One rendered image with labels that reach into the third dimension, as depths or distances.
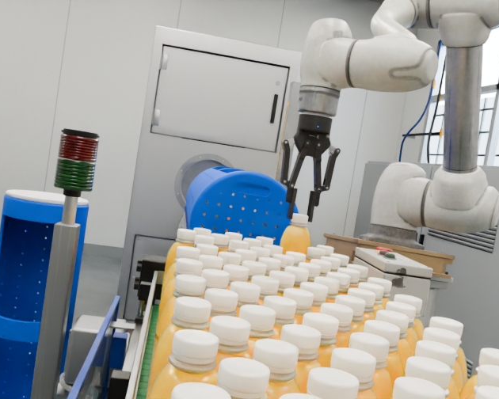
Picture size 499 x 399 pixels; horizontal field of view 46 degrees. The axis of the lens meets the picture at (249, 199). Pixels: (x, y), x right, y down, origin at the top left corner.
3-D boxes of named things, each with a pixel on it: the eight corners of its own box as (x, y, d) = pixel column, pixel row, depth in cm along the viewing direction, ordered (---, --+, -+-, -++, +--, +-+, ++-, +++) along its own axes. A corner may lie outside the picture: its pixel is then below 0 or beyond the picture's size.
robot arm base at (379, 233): (405, 246, 208) (409, 231, 208) (425, 250, 185) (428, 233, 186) (356, 238, 207) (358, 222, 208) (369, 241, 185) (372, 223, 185)
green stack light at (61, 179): (94, 190, 103) (98, 162, 102) (89, 192, 96) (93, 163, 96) (57, 184, 102) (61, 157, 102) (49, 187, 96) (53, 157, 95)
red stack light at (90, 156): (98, 162, 102) (101, 140, 102) (93, 162, 96) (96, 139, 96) (61, 157, 102) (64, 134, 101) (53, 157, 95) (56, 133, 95)
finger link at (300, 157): (312, 142, 128) (306, 139, 128) (294, 189, 129) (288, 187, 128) (308, 142, 132) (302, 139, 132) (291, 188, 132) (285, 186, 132)
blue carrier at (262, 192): (249, 242, 236) (262, 172, 235) (290, 291, 149) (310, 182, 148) (180, 230, 232) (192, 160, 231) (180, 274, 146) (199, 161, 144)
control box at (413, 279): (389, 294, 136) (397, 251, 136) (424, 317, 116) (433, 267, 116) (348, 289, 135) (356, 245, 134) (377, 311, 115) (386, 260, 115)
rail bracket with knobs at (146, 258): (174, 300, 140) (180, 258, 140) (174, 308, 133) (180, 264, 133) (133, 295, 139) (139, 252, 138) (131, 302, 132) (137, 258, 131)
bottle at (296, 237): (304, 298, 134) (316, 223, 134) (299, 304, 128) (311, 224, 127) (276, 292, 136) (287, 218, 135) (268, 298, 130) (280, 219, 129)
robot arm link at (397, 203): (378, 226, 206) (388, 165, 206) (429, 233, 196) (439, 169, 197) (361, 222, 192) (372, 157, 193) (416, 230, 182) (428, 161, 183)
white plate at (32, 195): (5, 187, 212) (5, 190, 213) (5, 195, 187) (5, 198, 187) (83, 196, 223) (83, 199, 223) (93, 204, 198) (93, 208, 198)
